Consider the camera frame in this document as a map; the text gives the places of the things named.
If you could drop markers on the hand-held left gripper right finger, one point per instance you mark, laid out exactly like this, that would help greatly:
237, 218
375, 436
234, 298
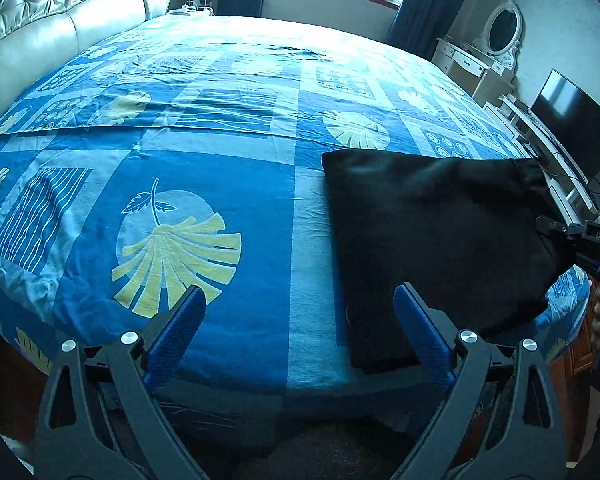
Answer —
422, 332

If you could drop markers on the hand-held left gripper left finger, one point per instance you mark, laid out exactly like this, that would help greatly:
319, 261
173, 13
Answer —
177, 330

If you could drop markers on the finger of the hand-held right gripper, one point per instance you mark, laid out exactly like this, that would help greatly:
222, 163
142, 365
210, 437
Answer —
555, 227

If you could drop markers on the black pants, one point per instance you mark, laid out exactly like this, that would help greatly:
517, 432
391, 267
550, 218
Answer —
430, 240

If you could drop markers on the white television stand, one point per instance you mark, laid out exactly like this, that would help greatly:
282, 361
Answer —
540, 135

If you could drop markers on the black flat television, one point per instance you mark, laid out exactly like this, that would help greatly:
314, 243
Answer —
575, 125

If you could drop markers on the white dressing table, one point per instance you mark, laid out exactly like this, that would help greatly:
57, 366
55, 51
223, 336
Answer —
467, 67

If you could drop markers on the bed with blue leaf-print bedspread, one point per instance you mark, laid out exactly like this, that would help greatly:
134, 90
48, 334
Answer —
205, 135

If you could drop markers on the oval vanity mirror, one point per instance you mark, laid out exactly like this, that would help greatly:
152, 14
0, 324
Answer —
502, 30

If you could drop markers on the white power strip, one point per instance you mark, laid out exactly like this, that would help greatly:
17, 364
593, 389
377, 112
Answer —
197, 9

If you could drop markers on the cream tufted leather headboard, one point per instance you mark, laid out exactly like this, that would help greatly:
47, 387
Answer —
55, 25

